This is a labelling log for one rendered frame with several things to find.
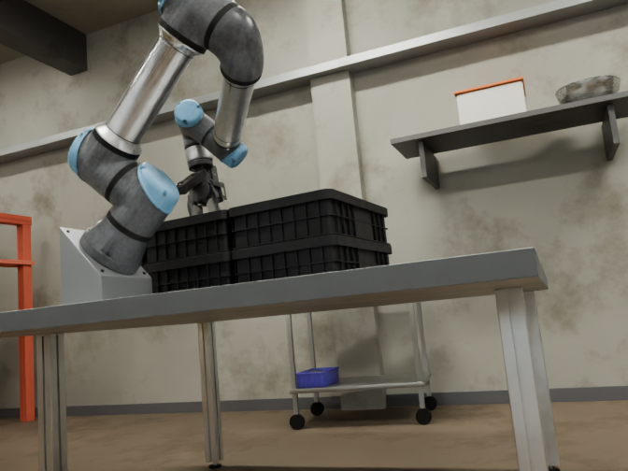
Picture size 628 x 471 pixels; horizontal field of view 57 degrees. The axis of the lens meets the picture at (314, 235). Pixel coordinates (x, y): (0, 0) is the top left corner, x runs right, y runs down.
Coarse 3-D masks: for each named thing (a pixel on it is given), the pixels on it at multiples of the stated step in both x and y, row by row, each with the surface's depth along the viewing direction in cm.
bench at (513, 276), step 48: (240, 288) 95; (288, 288) 92; (336, 288) 88; (384, 288) 86; (432, 288) 86; (480, 288) 112; (528, 288) 158; (0, 336) 161; (48, 336) 185; (528, 336) 130; (48, 384) 183; (528, 384) 129; (48, 432) 181; (528, 432) 129
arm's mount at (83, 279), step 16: (64, 240) 132; (64, 256) 131; (80, 256) 129; (64, 272) 131; (80, 272) 129; (96, 272) 127; (112, 272) 131; (144, 272) 141; (64, 288) 130; (80, 288) 128; (96, 288) 127; (112, 288) 129; (128, 288) 134; (144, 288) 139; (64, 304) 130
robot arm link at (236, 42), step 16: (224, 16) 118; (240, 16) 119; (224, 32) 119; (240, 32) 119; (256, 32) 122; (224, 48) 120; (240, 48) 121; (256, 48) 123; (224, 64) 124; (240, 64) 123; (256, 64) 125; (224, 80) 131; (240, 80) 127; (256, 80) 129; (224, 96) 135; (240, 96) 133; (224, 112) 140; (240, 112) 139; (224, 128) 145; (240, 128) 146; (208, 144) 155; (224, 144) 150; (240, 144) 155; (224, 160) 155; (240, 160) 158
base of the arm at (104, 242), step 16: (96, 224) 133; (112, 224) 131; (80, 240) 133; (96, 240) 131; (112, 240) 131; (128, 240) 132; (144, 240) 134; (96, 256) 130; (112, 256) 132; (128, 256) 133; (128, 272) 135
